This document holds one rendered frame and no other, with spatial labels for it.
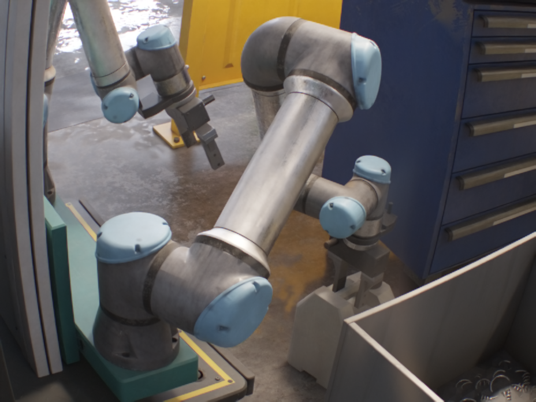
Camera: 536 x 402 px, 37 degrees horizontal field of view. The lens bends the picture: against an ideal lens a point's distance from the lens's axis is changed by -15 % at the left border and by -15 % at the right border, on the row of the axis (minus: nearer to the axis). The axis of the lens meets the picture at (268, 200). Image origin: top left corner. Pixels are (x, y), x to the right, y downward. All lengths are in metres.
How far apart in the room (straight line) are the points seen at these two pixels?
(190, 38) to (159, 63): 0.96
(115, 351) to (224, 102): 1.88
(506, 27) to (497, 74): 0.13
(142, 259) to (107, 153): 1.57
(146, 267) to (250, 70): 0.39
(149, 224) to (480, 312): 0.64
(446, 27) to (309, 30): 0.54
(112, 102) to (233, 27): 1.24
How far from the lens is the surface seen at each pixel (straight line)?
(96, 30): 1.62
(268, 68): 1.43
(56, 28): 1.76
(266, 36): 1.43
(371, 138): 2.18
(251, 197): 1.29
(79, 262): 1.62
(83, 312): 1.51
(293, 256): 2.42
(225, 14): 2.83
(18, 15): 1.15
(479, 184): 2.05
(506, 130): 2.08
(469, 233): 2.12
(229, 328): 1.23
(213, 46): 2.85
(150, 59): 1.79
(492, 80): 1.92
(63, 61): 3.55
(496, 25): 1.87
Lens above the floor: 1.38
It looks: 32 degrees down
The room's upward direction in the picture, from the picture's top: 6 degrees clockwise
